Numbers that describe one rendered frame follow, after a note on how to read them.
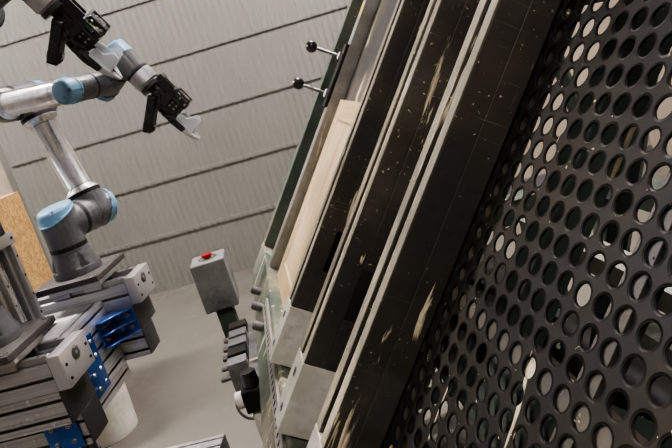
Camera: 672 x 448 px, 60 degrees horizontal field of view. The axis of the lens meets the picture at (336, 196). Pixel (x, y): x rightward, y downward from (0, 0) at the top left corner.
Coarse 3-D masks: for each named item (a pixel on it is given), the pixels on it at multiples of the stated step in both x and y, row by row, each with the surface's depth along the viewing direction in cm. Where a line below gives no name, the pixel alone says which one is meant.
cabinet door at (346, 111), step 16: (336, 112) 172; (352, 112) 149; (336, 128) 165; (336, 144) 157; (320, 160) 172; (336, 160) 150; (320, 176) 165; (320, 192) 157; (304, 208) 171; (320, 208) 150; (304, 224) 164; (304, 240) 156; (288, 256) 172; (288, 272) 163; (288, 288) 154
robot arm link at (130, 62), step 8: (120, 40) 169; (120, 48) 167; (128, 48) 169; (128, 56) 168; (136, 56) 170; (120, 64) 168; (128, 64) 168; (136, 64) 168; (144, 64) 170; (120, 72) 170; (128, 72) 168; (128, 80) 170
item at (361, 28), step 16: (368, 0) 174; (368, 16) 175; (352, 32) 179; (352, 48) 176; (352, 64) 177; (336, 96) 178; (320, 128) 179; (320, 144) 180; (304, 176) 181; (304, 192) 182; (288, 208) 187; (288, 224) 183; (288, 240) 184; (272, 256) 186
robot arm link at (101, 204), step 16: (32, 112) 190; (48, 112) 193; (32, 128) 193; (48, 128) 193; (48, 144) 193; (64, 144) 195; (64, 160) 194; (64, 176) 194; (80, 176) 196; (80, 192) 193; (96, 192) 196; (96, 208) 194; (112, 208) 199; (96, 224) 195
